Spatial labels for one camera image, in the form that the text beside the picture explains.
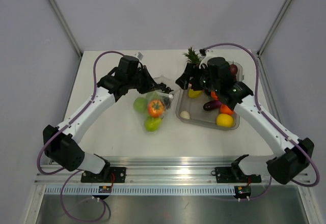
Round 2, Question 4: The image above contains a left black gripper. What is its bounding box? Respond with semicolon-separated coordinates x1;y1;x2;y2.
127;65;160;94

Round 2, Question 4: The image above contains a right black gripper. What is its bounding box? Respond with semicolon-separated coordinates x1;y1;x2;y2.
176;63;220;93

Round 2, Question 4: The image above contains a clear zip top bag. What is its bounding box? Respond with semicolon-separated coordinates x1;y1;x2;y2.
133;75;176;133

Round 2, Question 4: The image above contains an orange toy persimmon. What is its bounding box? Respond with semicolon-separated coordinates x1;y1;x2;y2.
147;99;165;118

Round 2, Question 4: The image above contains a green toy pear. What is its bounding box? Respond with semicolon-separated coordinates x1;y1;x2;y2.
144;117;162;132

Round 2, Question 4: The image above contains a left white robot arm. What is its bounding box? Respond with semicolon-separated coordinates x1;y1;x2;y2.
40;55;160;182

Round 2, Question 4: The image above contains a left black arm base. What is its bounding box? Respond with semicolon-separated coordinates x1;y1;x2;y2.
80;166;126;183

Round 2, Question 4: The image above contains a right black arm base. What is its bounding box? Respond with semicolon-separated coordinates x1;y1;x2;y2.
211;154;262;185

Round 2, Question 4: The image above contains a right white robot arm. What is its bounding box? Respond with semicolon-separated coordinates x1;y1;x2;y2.
176;57;314;184

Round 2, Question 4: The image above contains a clear plastic food bin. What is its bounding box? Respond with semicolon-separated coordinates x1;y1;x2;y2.
176;68;242;130

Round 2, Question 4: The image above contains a toy pineapple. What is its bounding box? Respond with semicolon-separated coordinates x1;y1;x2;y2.
183;47;201;65

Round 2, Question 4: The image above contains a yellow toy starfruit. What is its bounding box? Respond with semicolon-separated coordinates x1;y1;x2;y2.
188;89;203;98

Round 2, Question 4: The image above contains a purple toy eggplant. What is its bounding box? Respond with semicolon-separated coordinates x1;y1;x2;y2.
203;100;222;111

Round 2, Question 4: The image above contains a white toy egg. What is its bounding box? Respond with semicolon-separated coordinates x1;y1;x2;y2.
179;111;191;120

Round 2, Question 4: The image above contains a dark purple passion fruit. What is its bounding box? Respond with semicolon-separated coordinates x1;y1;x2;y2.
229;63;238;76

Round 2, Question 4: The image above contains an orange toy tangerine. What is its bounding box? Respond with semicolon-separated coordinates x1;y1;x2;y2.
220;104;234;116

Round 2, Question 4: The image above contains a yellow toy lemon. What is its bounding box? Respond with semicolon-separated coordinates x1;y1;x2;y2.
216;114;234;128

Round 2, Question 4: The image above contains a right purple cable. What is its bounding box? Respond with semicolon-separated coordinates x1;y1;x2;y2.
200;42;320;202

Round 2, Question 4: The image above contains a purple cable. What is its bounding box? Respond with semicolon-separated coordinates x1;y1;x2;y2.
200;42;320;202
36;51;128;221

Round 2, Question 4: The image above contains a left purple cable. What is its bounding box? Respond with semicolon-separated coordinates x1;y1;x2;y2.
36;51;128;221

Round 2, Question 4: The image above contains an aluminium mounting rail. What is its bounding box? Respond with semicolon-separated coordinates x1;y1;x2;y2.
34;157;310;197

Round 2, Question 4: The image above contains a left aluminium frame post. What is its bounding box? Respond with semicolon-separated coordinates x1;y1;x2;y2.
37;0;83;59

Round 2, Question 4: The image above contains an aluminium frame post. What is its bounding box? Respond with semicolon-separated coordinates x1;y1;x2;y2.
256;0;305;57
37;0;83;59

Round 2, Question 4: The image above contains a right aluminium frame post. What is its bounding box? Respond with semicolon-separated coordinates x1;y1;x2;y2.
256;0;305;57

